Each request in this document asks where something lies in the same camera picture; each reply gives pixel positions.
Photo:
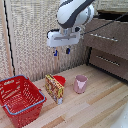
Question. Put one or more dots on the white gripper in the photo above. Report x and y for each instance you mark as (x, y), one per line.
(63, 37)

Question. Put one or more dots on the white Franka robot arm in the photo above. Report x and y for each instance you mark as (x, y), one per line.
(71, 11)

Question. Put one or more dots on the dark brown drawer cabinet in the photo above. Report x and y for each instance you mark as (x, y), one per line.
(110, 46)

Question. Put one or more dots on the red bowl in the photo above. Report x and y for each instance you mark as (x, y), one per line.
(60, 80)

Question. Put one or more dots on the beige woven folding screen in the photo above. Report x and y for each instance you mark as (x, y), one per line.
(33, 36)

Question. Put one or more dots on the pink plastic cup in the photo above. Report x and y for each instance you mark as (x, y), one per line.
(80, 84)

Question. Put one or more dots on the colourful food carton box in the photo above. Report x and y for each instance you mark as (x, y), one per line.
(54, 88)

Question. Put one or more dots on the red plastic shopping basket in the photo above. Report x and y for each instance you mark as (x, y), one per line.
(20, 100)

